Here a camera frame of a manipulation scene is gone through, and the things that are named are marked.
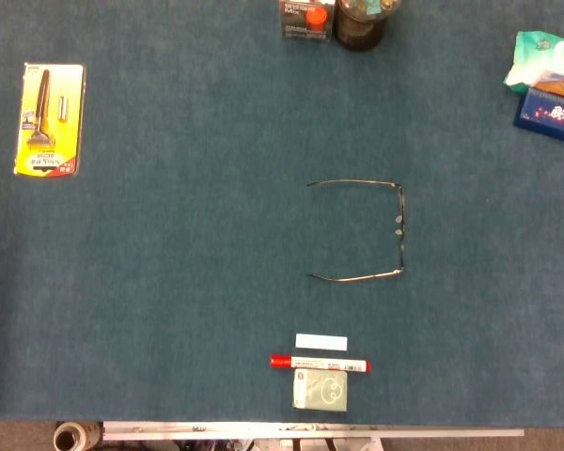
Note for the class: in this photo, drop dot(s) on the thin-framed eyeglasses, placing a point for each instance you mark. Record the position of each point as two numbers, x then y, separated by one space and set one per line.
402 221

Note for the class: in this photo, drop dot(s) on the white rectangular eraser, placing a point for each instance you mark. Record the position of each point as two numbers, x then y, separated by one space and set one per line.
321 342

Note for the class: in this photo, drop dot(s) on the red white marker pen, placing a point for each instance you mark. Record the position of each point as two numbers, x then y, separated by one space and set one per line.
319 363

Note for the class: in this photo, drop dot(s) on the grey box with red cap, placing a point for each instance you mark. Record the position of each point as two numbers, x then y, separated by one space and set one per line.
307 21

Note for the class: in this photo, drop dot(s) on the dark glass jar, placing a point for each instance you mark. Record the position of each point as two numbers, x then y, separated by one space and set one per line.
358 28

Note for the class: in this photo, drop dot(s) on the yellow razor blister pack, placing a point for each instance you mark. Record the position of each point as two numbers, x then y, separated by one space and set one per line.
51 141

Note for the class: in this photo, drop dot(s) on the blue printed tissue box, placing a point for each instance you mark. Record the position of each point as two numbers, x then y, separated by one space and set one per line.
552 113

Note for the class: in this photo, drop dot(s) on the brown tape roll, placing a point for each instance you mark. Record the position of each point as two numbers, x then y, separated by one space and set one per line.
75 437

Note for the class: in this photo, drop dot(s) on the green white wet wipes pack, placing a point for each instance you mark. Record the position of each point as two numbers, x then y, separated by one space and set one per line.
540 56

